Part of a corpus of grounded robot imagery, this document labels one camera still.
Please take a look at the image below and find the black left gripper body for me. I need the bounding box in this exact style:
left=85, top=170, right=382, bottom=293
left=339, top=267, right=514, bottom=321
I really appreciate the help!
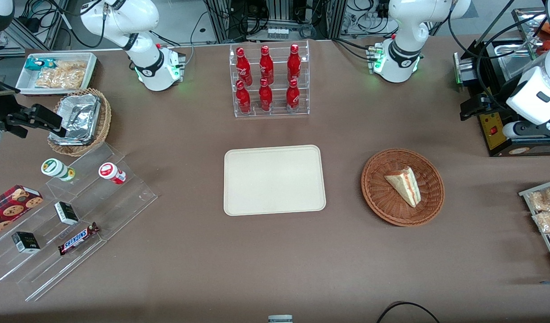
left=479, top=92, right=510, bottom=119

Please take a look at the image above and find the triangular sandwich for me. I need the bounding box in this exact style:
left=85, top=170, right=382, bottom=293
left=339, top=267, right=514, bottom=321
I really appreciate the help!
left=384, top=166, right=422, bottom=208

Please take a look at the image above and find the white rectangular snack tray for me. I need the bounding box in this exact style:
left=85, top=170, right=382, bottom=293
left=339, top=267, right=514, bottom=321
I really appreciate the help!
left=16, top=52, right=98, bottom=96

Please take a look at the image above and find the light wicker basket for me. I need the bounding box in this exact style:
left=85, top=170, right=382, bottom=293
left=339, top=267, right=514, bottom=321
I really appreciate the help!
left=48, top=88, right=112, bottom=157

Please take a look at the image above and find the round brown wicker basket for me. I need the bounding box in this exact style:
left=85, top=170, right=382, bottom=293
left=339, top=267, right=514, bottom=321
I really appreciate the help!
left=361, top=148, right=445, bottom=227

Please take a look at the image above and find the tray of packaged snacks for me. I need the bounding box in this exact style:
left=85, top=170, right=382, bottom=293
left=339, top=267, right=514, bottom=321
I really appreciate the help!
left=519, top=179, right=550, bottom=275

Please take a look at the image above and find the beige plastic tray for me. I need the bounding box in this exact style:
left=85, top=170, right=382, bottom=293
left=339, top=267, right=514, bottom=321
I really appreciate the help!
left=224, top=145, right=326, bottom=217

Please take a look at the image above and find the silver foil container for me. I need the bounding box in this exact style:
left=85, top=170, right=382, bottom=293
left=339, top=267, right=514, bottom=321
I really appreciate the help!
left=49, top=93, right=101, bottom=145

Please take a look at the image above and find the black food warmer machine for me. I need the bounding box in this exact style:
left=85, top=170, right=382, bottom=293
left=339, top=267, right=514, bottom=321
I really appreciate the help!
left=453, top=7, right=550, bottom=157

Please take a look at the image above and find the green lid white bottle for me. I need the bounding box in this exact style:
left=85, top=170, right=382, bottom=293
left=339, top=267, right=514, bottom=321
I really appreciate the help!
left=41, top=158, right=76, bottom=182

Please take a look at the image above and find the clear bag of chips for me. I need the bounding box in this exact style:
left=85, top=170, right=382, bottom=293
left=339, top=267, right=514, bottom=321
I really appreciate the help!
left=35, top=61, right=87, bottom=89

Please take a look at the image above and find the teal snack packet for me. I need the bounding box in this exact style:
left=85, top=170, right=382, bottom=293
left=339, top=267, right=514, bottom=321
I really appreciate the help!
left=25, top=57, right=56, bottom=71

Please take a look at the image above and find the steel warmer pan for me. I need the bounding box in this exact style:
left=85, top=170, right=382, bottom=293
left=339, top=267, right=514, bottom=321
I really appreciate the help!
left=494, top=43, right=542, bottom=81

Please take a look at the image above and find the red lid white bottle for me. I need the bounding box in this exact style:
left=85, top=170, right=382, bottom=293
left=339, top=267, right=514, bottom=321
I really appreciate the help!
left=99, top=162, right=126, bottom=185

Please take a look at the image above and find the red plaid cookie box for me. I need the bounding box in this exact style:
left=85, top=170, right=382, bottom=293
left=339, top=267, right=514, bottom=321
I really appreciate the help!
left=0, top=185, right=44, bottom=239

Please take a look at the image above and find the small black box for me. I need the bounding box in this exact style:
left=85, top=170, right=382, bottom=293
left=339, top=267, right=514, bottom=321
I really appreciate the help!
left=11, top=231, right=41, bottom=254
left=54, top=201, right=79, bottom=226

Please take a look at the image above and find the clear acrylic stepped stand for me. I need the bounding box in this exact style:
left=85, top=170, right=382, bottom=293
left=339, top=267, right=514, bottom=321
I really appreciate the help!
left=0, top=143, right=158, bottom=302

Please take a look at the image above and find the wrapped bread pack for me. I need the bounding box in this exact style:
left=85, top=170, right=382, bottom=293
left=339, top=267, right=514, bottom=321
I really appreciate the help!
left=528, top=186, right=550, bottom=212
left=532, top=211, right=550, bottom=234

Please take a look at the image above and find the Snickers chocolate bar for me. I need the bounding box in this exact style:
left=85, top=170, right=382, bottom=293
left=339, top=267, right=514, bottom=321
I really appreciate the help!
left=58, top=222, right=100, bottom=256

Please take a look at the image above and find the red cola bottle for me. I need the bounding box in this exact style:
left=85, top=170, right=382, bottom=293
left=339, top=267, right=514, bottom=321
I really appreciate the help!
left=287, top=44, right=302, bottom=83
left=259, top=45, right=274, bottom=85
left=236, top=47, right=253, bottom=87
left=259, top=78, right=273, bottom=112
left=236, top=80, right=251, bottom=114
left=286, top=79, right=300, bottom=113

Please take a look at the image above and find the clear acrylic bottle rack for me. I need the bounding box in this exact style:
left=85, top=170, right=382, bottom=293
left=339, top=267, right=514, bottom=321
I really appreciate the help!
left=229, top=40, right=310, bottom=118

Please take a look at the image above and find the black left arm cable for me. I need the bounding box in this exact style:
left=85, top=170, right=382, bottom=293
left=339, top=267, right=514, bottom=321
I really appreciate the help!
left=447, top=0, right=550, bottom=113

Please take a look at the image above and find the black cable loop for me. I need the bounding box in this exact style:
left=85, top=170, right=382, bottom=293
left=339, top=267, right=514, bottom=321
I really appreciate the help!
left=376, top=301, right=441, bottom=323

